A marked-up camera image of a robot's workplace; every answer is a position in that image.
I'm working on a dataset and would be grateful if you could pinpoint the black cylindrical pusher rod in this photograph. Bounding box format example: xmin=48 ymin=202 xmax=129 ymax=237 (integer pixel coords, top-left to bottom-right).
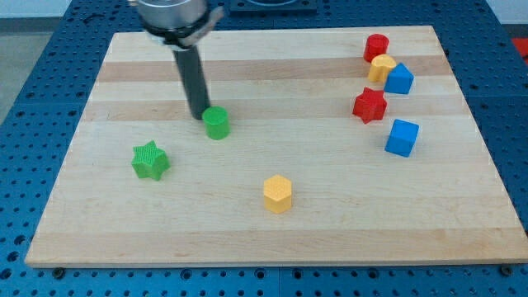
xmin=172 ymin=46 xmax=210 ymax=120

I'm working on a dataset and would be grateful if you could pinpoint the green star block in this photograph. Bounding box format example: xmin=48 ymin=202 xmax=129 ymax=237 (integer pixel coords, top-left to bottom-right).
xmin=131 ymin=140 xmax=170 ymax=181

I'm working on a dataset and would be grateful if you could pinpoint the yellow heart block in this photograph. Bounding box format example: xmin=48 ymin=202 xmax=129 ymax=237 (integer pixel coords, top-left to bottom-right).
xmin=367 ymin=54 xmax=397 ymax=83

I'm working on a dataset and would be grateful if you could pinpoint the blue cube block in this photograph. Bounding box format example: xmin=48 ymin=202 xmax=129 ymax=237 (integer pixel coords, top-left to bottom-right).
xmin=384 ymin=119 xmax=419 ymax=158

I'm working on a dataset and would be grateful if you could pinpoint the wooden board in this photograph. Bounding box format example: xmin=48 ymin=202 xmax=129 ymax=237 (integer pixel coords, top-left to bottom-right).
xmin=26 ymin=26 xmax=527 ymax=268

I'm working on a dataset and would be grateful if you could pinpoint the red cylinder block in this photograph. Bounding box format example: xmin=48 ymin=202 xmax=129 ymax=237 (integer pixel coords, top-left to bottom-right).
xmin=363 ymin=34 xmax=389 ymax=63

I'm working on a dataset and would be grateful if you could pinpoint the green cylinder block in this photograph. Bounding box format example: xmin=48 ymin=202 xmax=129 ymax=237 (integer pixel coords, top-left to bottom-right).
xmin=202 ymin=106 xmax=230 ymax=140

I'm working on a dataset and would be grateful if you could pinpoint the red star block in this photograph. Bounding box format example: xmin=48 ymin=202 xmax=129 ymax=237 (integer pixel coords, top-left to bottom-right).
xmin=351 ymin=87 xmax=388 ymax=124

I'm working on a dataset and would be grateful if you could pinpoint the yellow hexagon block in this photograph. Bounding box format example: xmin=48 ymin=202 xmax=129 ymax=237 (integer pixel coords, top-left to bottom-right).
xmin=263 ymin=175 xmax=293 ymax=214

